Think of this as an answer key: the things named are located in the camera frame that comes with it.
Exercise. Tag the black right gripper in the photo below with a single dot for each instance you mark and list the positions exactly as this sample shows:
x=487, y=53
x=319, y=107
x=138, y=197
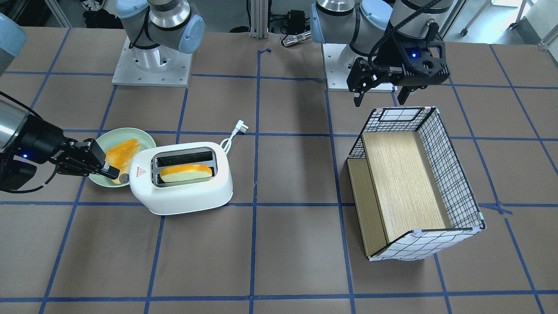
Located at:
x=38, y=141

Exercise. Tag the bread slice in toaster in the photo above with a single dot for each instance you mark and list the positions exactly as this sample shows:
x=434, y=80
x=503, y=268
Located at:
x=185, y=172

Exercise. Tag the white two-slot toaster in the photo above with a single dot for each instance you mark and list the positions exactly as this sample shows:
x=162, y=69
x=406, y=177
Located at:
x=182, y=196

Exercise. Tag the grid-patterned wooden storage box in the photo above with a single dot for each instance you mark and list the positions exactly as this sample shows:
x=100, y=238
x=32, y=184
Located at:
x=411, y=192

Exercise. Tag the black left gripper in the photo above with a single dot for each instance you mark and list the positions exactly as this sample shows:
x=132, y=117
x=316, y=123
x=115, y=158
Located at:
x=395, y=52

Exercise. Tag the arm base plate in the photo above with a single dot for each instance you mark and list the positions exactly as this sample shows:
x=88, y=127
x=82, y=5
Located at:
x=158, y=67
x=337, y=60

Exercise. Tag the triangular toast on plate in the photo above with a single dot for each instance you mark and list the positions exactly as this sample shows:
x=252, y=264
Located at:
x=121, y=157

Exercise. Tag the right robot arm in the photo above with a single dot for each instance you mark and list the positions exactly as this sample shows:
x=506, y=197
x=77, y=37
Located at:
x=175, y=24

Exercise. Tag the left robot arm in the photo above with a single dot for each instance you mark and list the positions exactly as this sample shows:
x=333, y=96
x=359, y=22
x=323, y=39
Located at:
x=366, y=25

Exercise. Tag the aluminium frame post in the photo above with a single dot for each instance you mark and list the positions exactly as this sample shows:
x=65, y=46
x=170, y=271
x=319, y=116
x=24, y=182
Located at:
x=258, y=11

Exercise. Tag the light green plate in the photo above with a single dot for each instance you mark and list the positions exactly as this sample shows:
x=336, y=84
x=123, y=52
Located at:
x=113, y=138

